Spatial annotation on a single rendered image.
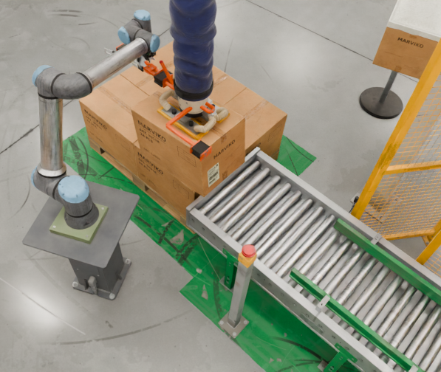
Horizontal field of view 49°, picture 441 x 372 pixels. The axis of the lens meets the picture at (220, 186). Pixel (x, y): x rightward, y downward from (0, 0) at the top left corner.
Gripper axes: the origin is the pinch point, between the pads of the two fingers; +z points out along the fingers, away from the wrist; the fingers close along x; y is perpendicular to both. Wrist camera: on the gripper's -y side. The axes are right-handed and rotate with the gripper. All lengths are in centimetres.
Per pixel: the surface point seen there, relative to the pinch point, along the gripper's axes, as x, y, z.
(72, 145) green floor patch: -29, -70, 114
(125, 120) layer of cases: -8, -18, 60
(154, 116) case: -15.3, 23.7, 18.1
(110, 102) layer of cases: -3, -40, 60
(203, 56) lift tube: -2, 50, -37
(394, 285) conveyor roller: 16, 191, 59
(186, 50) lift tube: -8, 45, -41
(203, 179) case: -19, 69, 36
